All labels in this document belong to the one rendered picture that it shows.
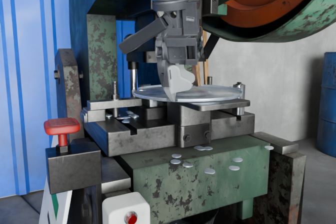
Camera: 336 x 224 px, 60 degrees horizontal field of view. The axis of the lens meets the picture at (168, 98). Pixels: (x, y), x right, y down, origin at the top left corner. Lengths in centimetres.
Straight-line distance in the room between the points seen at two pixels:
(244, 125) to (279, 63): 202
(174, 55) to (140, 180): 28
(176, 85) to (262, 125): 227
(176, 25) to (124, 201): 33
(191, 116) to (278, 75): 218
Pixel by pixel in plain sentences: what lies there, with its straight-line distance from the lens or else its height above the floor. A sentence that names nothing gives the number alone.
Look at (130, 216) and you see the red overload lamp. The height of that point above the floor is 62.
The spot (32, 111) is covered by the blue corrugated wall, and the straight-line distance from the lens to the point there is 195.
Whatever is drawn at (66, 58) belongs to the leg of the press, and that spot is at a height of 86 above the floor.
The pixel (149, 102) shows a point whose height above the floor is 75.
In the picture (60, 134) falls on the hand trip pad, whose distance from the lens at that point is 55.
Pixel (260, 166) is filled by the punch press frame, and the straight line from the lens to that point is 84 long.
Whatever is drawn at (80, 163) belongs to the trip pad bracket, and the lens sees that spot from 58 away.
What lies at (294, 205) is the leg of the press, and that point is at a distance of 89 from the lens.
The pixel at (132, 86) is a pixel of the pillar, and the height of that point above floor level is 78.
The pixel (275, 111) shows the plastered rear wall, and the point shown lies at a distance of 291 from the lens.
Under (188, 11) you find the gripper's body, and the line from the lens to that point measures 55.
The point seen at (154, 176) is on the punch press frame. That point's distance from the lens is 66.
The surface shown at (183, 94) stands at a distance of 72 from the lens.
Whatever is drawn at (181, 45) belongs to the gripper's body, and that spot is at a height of 90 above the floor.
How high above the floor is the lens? 89
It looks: 9 degrees down
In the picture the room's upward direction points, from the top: straight up
